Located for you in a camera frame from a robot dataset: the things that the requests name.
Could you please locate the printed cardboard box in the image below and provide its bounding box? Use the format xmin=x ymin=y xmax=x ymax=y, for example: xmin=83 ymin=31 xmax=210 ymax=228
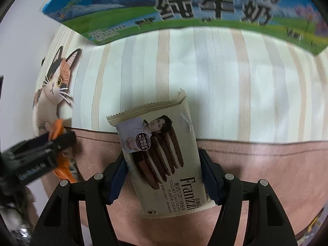
xmin=42 ymin=0 xmax=328 ymax=56

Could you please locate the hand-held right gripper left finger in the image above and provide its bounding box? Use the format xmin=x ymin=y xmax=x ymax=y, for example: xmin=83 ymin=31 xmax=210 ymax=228
xmin=30 ymin=151 xmax=129 ymax=246

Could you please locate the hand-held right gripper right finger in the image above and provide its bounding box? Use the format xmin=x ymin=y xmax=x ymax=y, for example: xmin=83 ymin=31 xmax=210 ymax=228
xmin=198 ymin=149 xmax=299 ymax=246

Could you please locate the pink blanket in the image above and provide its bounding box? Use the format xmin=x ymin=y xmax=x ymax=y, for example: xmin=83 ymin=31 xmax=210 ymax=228
xmin=41 ymin=127 xmax=328 ymax=246

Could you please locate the orange snack packet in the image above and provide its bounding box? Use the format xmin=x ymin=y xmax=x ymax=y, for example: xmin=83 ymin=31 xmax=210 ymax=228
xmin=49 ymin=118 xmax=80 ymax=183

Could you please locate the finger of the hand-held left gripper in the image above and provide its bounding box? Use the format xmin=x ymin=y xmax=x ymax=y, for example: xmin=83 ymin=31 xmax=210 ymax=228
xmin=49 ymin=131 xmax=77 ymax=153
xmin=5 ymin=133 xmax=51 ymax=157

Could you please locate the striped blanket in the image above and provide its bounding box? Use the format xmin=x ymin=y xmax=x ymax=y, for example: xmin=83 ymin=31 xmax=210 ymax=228
xmin=33 ymin=24 xmax=328 ymax=144

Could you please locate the beige cookie packet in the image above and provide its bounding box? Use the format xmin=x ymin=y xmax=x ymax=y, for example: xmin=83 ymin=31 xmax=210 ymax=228
xmin=106 ymin=89 xmax=216 ymax=218

